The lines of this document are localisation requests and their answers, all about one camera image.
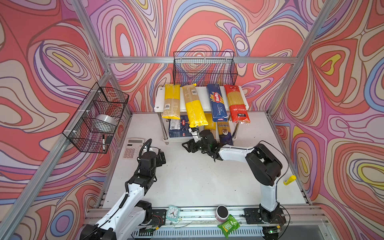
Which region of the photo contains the blue yellow Ankara spaghetti bag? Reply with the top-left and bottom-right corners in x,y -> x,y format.
217,122 -> 233,146

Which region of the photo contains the yellow Pastatime spaghetti bag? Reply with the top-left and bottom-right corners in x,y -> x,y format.
204,113 -> 216,139

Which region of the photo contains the blue Barilla pasta box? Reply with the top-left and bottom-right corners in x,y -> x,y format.
169,116 -> 192,138

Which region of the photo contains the yellow narrow spaghetti bag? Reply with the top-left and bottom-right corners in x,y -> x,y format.
182,84 -> 208,128

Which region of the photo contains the blue Barilla spaghetti box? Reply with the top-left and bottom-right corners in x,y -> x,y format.
207,84 -> 228,122

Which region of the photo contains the red spaghetti bag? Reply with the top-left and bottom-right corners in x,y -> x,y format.
224,85 -> 251,124

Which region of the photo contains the yellow clear spaghetti bag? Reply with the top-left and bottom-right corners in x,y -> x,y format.
162,84 -> 181,120

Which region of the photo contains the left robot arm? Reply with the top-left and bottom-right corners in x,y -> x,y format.
80,148 -> 166,240

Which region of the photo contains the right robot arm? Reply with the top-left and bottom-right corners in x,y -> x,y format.
182,130 -> 283,224

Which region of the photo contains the white two-tier shelf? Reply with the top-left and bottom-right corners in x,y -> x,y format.
154,86 -> 250,145

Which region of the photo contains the white pink calculator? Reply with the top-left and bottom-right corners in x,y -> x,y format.
122,138 -> 145,160

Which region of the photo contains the black marker pen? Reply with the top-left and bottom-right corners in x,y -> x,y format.
102,135 -> 106,152

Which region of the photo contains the mint alarm clock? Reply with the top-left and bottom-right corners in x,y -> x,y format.
166,205 -> 181,223

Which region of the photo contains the silver tape roll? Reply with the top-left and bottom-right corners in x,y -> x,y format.
93,114 -> 118,134

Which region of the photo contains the green snack packet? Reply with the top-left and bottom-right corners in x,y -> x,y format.
218,215 -> 240,239

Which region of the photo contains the yellow glue stick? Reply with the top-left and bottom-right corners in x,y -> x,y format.
284,175 -> 297,186

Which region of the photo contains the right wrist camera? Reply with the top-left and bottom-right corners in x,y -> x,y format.
189,128 -> 201,143

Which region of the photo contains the black wire basket left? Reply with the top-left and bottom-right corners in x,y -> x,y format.
63,83 -> 129,154

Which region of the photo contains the black wire basket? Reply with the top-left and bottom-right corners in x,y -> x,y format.
63,83 -> 129,154
173,50 -> 238,87

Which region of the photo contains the black wire basket back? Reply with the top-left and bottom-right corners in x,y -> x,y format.
173,50 -> 238,87

